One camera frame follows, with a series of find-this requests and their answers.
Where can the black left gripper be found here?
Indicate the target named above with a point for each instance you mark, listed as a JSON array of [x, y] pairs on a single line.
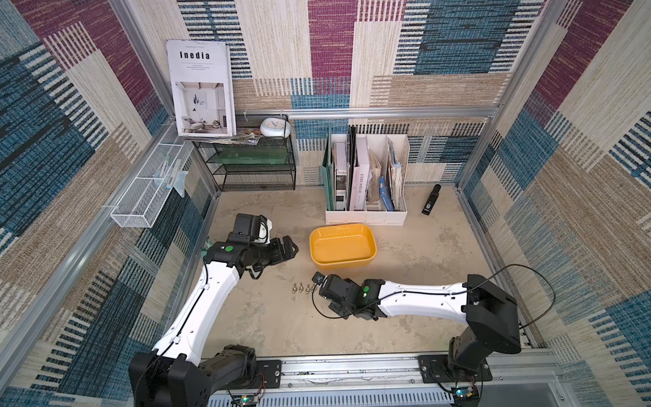
[[277, 254]]

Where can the black stapler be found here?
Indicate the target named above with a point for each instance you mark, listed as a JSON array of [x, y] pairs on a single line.
[[431, 200]]

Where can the white pink book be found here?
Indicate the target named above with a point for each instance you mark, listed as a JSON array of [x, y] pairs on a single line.
[[361, 173]]

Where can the green folder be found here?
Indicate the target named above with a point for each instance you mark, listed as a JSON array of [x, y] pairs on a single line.
[[326, 173]]

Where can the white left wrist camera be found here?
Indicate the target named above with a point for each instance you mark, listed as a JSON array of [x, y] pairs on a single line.
[[265, 227]]

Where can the yellow oval storage tray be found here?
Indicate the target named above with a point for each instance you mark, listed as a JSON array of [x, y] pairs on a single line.
[[342, 246]]

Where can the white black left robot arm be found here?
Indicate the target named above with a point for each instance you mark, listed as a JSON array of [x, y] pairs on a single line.
[[174, 373]]

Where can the green spray bottle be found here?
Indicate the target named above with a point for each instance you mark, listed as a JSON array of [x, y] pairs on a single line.
[[208, 244]]

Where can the black wire mesh shelf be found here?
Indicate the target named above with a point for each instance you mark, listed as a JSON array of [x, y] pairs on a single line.
[[249, 161]]

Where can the white Inedia magazine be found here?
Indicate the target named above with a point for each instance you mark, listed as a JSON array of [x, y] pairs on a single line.
[[201, 85]]

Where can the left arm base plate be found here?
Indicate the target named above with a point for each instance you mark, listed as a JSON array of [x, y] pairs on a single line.
[[268, 374]]

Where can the blue booklet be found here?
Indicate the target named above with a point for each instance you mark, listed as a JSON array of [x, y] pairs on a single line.
[[385, 195]]

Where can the white round alarm clock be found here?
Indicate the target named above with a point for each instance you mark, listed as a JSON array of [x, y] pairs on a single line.
[[275, 127]]

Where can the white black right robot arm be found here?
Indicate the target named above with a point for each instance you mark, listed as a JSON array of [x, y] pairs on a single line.
[[490, 314]]

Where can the white wire wall basket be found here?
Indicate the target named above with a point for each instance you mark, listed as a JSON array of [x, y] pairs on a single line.
[[142, 202]]

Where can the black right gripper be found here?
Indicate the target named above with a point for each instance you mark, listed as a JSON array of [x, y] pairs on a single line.
[[327, 285]]

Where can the white perforated file organizer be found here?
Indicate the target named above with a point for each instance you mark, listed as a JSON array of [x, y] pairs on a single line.
[[389, 158]]

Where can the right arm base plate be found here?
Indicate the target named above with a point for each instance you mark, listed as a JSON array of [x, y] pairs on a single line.
[[436, 368]]

